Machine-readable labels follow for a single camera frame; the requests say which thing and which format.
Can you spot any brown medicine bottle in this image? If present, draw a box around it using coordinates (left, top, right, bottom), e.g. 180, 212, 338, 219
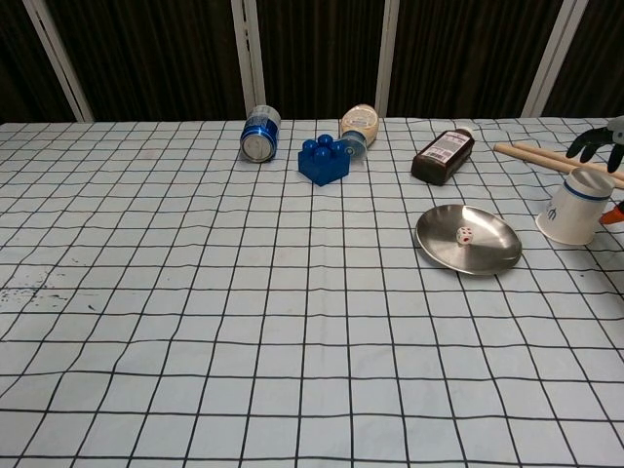
410, 126, 476, 186

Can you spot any blue soda can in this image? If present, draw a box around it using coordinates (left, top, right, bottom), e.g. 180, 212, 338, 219
240, 103, 282, 163

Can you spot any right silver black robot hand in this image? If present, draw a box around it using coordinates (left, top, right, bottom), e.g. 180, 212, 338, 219
565, 115, 624, 226

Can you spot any white paper cup blue print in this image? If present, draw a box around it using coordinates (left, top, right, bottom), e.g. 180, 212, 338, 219
535, 167, 616, 245

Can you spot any wooden sticks pair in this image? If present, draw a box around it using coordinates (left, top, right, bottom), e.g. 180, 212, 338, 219
513, 141, 624, 182

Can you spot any black pleated curtain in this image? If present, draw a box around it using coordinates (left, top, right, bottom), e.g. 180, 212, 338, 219
0, 0, 624, 125

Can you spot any blue toy building block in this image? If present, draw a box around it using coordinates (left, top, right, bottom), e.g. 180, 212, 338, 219
297, 135, 356, 187

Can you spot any beige sauce squeeze bottle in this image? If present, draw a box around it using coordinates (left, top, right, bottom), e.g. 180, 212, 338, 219
338, 102, 381, 160

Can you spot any round metal plate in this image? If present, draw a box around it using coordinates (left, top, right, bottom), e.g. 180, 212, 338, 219
414, 204, 524, 278

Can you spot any white metal frame post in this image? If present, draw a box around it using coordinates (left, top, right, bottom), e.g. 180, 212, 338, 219
521, 0, 594, 119
21, 0, 94, 123
374, 0, 415, 119
229, 0, 267, 121

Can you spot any wooden drumstick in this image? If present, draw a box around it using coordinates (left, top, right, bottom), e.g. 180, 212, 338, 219
493, 142, 624, 190

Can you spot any light blue checked tablecloth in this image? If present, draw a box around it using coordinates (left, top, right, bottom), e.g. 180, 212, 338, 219
0, 116, 624, 468

